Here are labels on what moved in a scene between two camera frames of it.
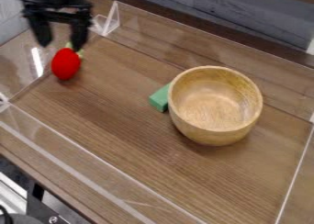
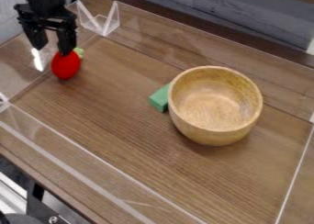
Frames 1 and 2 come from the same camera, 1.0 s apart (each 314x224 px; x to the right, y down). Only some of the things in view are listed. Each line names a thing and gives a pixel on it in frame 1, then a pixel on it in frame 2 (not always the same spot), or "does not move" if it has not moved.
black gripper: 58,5 to 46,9
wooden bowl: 216,103 does not move
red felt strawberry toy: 68,61 does not move
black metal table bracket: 37,208 does not move
